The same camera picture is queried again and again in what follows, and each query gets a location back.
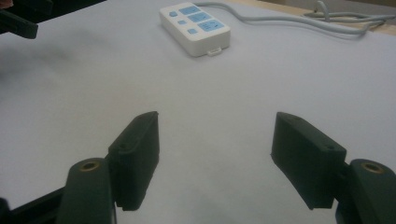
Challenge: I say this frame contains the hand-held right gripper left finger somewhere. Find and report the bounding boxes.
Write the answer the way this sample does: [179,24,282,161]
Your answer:
[106,111,161,212]

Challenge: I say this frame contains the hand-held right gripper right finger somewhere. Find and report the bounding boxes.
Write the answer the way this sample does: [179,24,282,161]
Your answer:
[270,111,347,210]

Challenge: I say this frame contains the white table cover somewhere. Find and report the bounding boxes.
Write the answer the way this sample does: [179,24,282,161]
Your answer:
[0,0,396,224]

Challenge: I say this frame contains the white power strip blue sockets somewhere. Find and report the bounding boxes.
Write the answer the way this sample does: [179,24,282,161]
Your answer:
[159,2,232,58]

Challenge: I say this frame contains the grey power cable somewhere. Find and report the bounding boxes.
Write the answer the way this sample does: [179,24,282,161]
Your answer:
[192,0,396,40]

